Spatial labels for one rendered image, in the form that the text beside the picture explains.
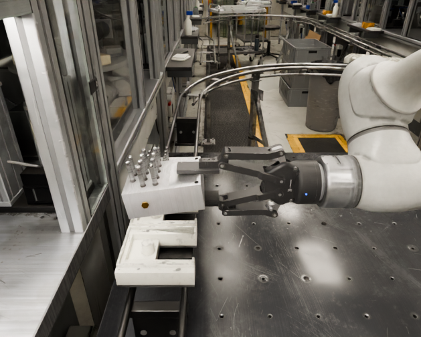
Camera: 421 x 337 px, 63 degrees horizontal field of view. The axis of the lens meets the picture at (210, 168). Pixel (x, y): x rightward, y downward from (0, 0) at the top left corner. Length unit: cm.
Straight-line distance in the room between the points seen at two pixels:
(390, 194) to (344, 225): 53
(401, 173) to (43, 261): 60
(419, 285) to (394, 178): 46
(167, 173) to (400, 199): 37
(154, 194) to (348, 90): 39
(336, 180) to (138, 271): 37
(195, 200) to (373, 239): 67
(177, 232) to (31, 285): 27
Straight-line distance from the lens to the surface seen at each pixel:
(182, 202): 55
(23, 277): 65
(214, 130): 338
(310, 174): 57
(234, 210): 60
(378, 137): 63
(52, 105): 59
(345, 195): 58
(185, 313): 65
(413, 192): 62
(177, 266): 64
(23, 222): 77
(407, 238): 114
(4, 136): 79
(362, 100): 64
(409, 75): 62
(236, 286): 87
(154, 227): 72
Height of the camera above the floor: 133
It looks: 29 degrees down
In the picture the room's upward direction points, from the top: straight up
